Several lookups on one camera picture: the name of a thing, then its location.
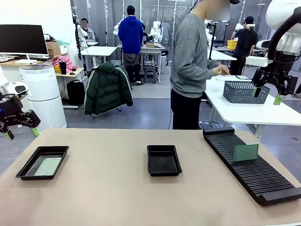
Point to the black slotted board rack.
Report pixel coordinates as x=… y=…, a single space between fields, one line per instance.
x=254 y=169

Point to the white rectangular box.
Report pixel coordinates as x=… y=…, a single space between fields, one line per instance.
x=256 y=61

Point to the grey step stool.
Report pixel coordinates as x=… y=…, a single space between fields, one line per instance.
x=150 y=73

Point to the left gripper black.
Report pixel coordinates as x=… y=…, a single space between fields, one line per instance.
x=9 y=113

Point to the black backpack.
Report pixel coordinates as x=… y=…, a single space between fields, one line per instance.
x=75 y=93

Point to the person's right hand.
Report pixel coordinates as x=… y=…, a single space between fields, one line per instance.
x=223 y=70

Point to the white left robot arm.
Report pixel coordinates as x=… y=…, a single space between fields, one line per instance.
x=2 y=77

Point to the dark green padded jacket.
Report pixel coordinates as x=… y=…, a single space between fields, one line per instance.
x=108 y=89

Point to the yellow crate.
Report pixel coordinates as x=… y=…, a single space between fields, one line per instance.
x=232 y=44

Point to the person's right forearm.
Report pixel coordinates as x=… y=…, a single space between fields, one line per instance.
x=207 y=67

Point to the pink cloth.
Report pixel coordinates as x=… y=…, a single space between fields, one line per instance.
x=69 y=63

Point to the person in blue hoodie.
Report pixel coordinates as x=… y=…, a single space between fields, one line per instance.
x=130 y=33

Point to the black plastic ESD tray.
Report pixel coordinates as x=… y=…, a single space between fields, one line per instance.
x=162 y=162
x=26 y=169

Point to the person in black with cap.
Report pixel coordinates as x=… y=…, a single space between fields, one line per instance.
x=244 y=42

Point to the green circuit board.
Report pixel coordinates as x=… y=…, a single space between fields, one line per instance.
x=245 y=153
x=48 y=167

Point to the grey mesh basket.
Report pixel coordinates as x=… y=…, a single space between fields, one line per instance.
x=237 y=94

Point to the person in grey sweater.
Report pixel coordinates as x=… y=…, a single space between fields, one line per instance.
x=188 y=58

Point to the grey work table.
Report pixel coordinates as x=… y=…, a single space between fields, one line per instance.
x=154 y=48

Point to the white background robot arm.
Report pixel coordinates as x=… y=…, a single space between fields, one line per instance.
x=80 y=35
x=156 y=28
x=209 y=33

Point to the light wood monitor desk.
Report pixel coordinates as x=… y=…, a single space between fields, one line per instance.
x=9 y=63

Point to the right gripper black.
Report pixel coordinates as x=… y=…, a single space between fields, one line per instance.
x=276 y=75

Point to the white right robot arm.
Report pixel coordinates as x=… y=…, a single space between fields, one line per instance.
x=279 y=9

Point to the cardboard box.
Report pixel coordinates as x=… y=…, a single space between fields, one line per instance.
x=53 y=48

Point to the black computer monitor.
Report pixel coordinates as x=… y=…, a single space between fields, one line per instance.
x=21 y=38

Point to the seated person in grey jacket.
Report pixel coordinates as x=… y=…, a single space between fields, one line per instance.
x=90 y=35

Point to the white cylindrical air purifier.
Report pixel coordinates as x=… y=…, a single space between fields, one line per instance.
x=42 y=89

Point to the black tumbler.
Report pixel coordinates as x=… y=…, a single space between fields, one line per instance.
x=63 y=67

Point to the small light wood desk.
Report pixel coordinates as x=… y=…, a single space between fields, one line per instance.
x=73 y=71

